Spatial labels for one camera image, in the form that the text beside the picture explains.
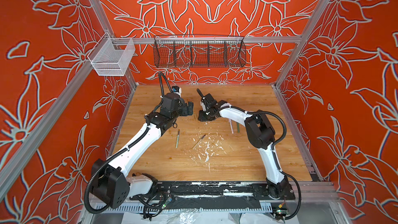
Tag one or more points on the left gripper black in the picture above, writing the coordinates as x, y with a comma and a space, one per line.
189, 108

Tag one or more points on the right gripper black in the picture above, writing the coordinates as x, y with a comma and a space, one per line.
201, 118

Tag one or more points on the pink pen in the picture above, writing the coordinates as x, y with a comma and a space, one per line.
231, 126

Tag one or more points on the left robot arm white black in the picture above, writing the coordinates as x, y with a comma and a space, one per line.
110, 185

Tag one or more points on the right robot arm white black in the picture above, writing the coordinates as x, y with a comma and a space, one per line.
264, 131

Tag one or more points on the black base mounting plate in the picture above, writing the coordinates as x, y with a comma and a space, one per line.
200, 189

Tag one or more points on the clear plastic bin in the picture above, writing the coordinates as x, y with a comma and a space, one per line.
110, 59

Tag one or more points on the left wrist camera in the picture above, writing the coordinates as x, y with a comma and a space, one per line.
177, 90

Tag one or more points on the black wire basket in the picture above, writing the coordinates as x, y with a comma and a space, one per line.
199, 51

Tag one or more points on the grey cable duct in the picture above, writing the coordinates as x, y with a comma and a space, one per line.
138, 208

